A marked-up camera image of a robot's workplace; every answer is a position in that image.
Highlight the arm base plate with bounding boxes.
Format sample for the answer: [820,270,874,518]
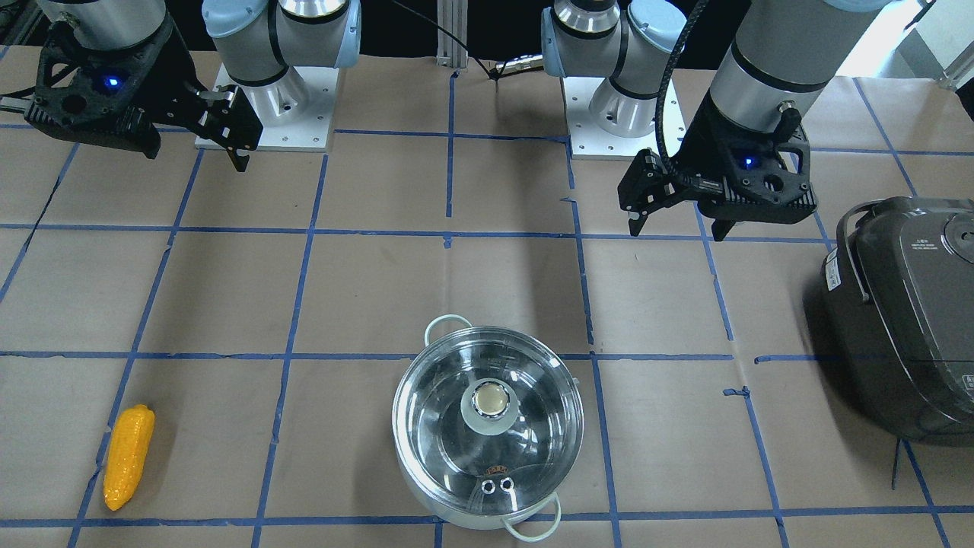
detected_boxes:
[243,66,342,153]
[562,77,658,161]

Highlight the aluminium frame post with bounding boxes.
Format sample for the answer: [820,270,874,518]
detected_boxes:
[436,0,469,72]

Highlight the white pot with steel interior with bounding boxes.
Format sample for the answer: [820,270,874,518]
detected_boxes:
[391,314,585,543]

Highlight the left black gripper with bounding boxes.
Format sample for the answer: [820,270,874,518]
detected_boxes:
[618,97,817,242]

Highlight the glass pot lid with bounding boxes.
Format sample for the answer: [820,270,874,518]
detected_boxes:
[392,327,584,514]

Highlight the black rice cooker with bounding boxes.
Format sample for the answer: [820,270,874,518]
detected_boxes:
[822,196,973,447]

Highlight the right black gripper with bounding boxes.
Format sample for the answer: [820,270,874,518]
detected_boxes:
[22,20,263,173]

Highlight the yellow toy corn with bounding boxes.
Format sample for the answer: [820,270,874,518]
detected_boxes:
[102,403,155,512]

